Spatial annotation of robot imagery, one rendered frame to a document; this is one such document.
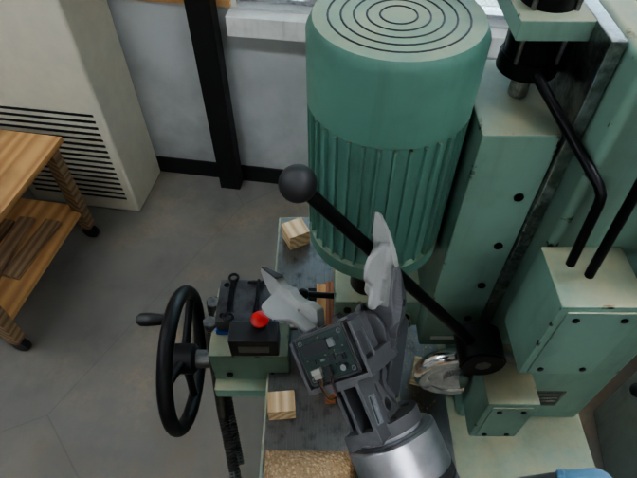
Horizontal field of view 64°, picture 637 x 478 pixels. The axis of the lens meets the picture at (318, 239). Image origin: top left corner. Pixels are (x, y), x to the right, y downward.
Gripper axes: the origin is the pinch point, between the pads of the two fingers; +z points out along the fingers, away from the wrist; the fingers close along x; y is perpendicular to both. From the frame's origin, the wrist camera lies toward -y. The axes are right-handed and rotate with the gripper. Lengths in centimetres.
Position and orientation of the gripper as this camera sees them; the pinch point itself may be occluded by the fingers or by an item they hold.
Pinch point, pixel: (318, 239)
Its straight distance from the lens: 54.0
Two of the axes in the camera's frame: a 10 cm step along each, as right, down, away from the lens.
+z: -3.9, -9.2, 1.1
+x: -7.9, 3.9, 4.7
